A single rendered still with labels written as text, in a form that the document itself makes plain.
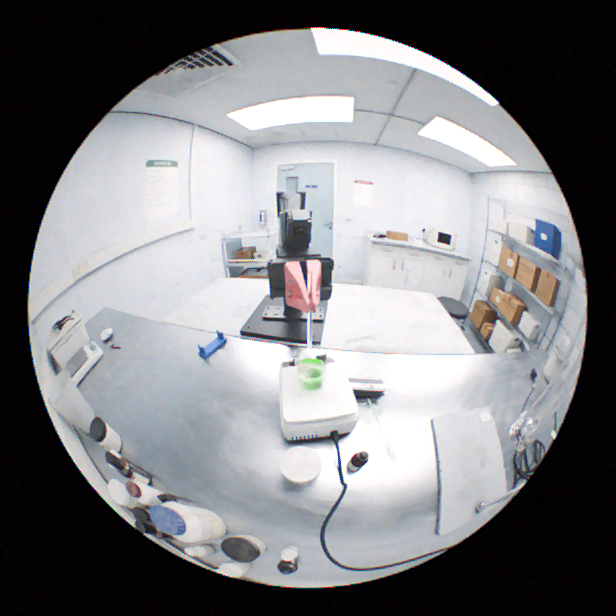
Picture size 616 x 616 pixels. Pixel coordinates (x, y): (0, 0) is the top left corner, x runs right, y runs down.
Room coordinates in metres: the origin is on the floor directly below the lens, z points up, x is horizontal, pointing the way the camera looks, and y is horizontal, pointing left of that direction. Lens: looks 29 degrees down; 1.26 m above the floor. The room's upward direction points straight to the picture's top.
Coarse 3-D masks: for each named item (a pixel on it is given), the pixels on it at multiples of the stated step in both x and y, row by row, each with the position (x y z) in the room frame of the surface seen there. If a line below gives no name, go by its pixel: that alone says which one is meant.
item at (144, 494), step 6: (126, 486) -0.08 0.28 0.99; (132, 486) -0.07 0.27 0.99; (138, 486) -0.06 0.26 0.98; (144, 486) -0.05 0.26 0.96; (132, 492) -0.08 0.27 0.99; (138, 492) -0.07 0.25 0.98; (144, 492) -0.06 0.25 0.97; (150, 492) -0.06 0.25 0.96; (156, 492) -0.05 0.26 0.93; (162, 492) -0.05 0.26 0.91; (138, 498) -0.09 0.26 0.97; (144, 498) -0.08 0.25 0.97; (150, 498) -0.07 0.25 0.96; (156, 498) -0.07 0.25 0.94; (150, 504) -0.09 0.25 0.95; (156, 504) -0.08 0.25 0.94
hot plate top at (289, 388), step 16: (288, 368) 0.25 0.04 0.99; (336, 368) 0.25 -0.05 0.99; (288, 384) 0.22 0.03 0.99; (336, 384) 0.21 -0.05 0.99; (288, 400) 0.18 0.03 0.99; (304, 400) 0.18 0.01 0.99; (320, 400) 0.18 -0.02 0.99; (336, 400) 0.18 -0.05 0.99; (352, 400) 0.18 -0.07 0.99; (288, 416) 0.15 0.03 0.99; (304, 416) 0.15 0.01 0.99; (320, 416) 0.15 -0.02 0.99; (336, 416) 0.15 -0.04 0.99
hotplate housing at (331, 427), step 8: (280, 368) 0.29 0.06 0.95; (280, 376) 0.25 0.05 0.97; (280, 384) 0.23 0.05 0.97; (280, 392) 0.21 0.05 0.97; (280, 400) 0.19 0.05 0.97; (280, 408) 0.18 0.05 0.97; (352, 416) 0.16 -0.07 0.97; (288, 424) 0.14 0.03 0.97; (296, 424) 0.14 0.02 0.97; (304, 424) 0.14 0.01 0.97; (312, 424) 0.15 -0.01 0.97; (320, 424) 0.15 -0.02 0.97; (328, 424) 0.15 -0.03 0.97; (336, 424) 0.15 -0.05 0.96; (344, 424) 0.15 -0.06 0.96; (352, 424) 0.15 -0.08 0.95; (288, 432) 0.14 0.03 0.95; (296, 432) 0.14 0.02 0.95; (304, 432) 0.14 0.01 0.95; (312, 432) 0.14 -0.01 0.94; (320, 432) 0.14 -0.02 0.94; (328, 432) 0.15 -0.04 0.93; (336, 432) 0.14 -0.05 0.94; (344, 432) 0.15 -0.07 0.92; (288, 440) 0.14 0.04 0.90; (336, 440) 0.13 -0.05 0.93
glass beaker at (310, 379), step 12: (300, 348) 0.24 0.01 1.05; (312, 348) 0.24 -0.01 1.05; (324, 348) 0.23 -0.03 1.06; (300, 360) 0.23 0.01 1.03; (324, 360) 0.23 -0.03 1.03; (300, 372) 0.20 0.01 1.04; (312, 372) 0.20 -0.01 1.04; (324, 372) 0.20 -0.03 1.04; (300, 384) 0.20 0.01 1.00; (312, 384) 0.20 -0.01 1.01; (324, 384) 0.21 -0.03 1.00
